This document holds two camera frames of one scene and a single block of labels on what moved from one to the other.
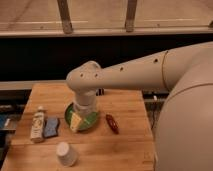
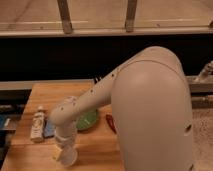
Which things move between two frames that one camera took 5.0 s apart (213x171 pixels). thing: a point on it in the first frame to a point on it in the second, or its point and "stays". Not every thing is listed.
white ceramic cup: x=66 y=155 stays
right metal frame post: x=130 y=15 stays
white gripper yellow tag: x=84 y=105 to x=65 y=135
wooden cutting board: x=120 y=140 stays
